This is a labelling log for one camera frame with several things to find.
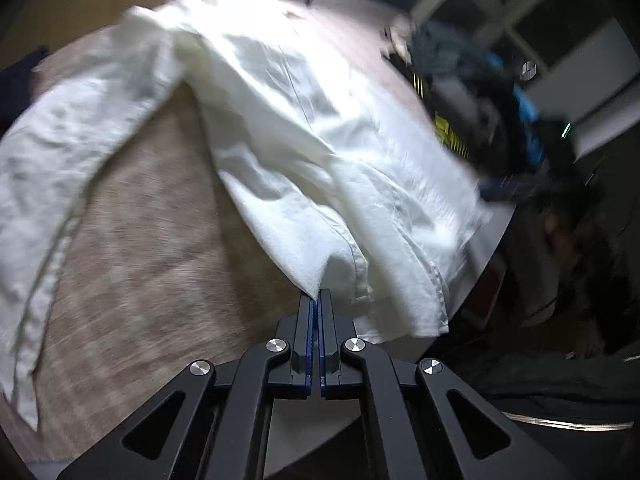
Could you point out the dark navy cloth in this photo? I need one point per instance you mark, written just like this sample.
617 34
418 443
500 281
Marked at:
20 90

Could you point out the dark teal cloth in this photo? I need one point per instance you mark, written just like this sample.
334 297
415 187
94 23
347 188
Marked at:
450 50

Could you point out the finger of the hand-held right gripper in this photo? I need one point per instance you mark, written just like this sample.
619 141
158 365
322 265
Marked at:
510 187

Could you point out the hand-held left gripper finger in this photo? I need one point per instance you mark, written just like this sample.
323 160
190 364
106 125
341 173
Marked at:
311 355
322 355

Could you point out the beige crumpled cloth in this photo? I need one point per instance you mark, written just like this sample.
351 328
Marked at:
400 32

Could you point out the brown wooden board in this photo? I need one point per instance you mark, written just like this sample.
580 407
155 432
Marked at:
100 0

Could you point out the white shirt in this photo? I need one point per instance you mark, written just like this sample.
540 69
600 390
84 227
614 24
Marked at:
280 125

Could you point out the plaid beige blanket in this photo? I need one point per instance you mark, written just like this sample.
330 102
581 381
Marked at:
150 260

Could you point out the white lattice frame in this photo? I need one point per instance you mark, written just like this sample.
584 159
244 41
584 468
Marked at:
515 15

